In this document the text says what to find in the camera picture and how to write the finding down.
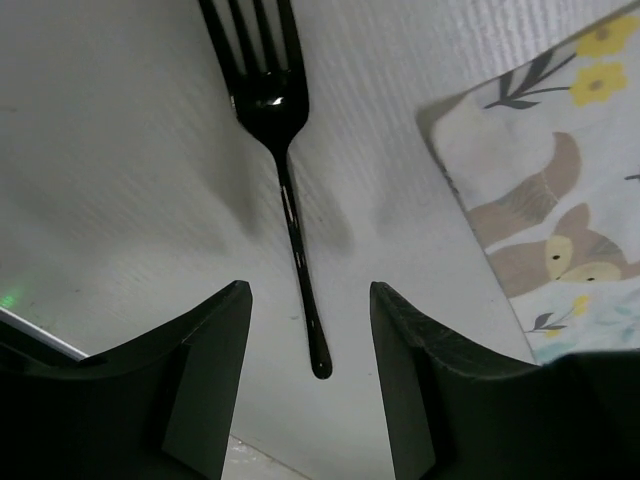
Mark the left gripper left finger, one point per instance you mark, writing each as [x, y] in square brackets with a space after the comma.
[159, 406]

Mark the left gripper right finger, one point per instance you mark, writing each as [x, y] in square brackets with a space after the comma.
[457, 410]

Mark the floral animal print cloth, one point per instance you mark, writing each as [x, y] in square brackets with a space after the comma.
[544, 163]

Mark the black metal fork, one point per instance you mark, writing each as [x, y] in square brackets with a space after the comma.
[273, 106]

